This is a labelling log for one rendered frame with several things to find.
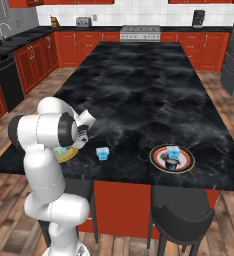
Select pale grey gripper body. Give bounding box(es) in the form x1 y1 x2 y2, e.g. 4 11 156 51
70 130 90 150

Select yellow green plate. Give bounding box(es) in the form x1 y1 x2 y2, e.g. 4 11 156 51
51 145 80 164

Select black red white plate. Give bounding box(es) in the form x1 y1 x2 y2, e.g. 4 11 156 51
149 143 196 175

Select black bar stool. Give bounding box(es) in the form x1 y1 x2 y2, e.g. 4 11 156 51
146 185 216 256
37 179 100 248

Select red island cabinet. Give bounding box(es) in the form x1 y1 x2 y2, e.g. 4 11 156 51
78 180 222 241

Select black dishwasher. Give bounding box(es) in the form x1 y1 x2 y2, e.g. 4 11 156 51
0 53 26 113

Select silver toaster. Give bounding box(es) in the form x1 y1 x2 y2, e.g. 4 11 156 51
75 16 93 28

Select wooden knife block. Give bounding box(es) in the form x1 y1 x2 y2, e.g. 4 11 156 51
50 15 61 29

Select silver stove with hob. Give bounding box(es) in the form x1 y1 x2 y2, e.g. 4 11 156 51
119 24 162 43

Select silver sink tap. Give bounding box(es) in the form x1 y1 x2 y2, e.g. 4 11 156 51
0 22 13 42

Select black coffee machine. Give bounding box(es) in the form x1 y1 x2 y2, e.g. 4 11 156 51
192 9 206 29

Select red wall cupboards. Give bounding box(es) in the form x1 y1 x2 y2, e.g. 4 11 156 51
167 0 234 5
7 0 115 9

